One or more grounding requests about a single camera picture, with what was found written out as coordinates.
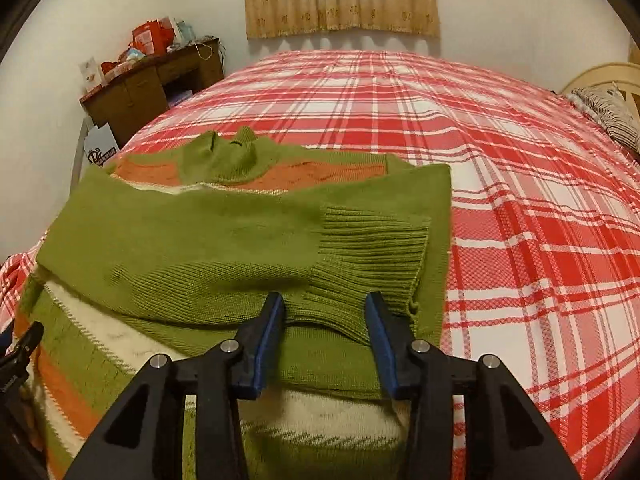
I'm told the grey metal pole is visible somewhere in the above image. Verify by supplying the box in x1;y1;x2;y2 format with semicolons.
70;117;94;187

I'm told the brown wooden desk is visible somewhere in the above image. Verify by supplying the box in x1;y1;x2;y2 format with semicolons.
80;37;225;136

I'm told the red plaid bed sheet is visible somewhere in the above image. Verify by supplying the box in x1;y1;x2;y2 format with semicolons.
0;49;640;480

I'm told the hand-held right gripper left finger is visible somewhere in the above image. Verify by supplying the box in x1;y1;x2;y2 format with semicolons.
64;291;286;480

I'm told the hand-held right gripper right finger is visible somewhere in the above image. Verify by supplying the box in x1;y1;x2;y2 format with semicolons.
364;291;583;480

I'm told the cream headboard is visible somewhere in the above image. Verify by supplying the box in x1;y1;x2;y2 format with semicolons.
559;45;640;97

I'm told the white paper bag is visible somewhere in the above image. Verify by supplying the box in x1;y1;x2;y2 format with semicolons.
82;122;121;168

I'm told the red gift box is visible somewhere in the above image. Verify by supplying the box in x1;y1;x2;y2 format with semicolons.
131;20;172;58

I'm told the white card box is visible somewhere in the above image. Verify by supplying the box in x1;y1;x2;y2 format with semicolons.
78;56;105;93

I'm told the white cable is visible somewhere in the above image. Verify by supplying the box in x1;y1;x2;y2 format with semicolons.
195;39;224;62

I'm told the striped pillow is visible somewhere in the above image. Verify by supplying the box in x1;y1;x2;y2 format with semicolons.
569;85;640;155

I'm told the green striped knit sweater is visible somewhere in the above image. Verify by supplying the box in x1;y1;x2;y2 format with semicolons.
12;126;453;480

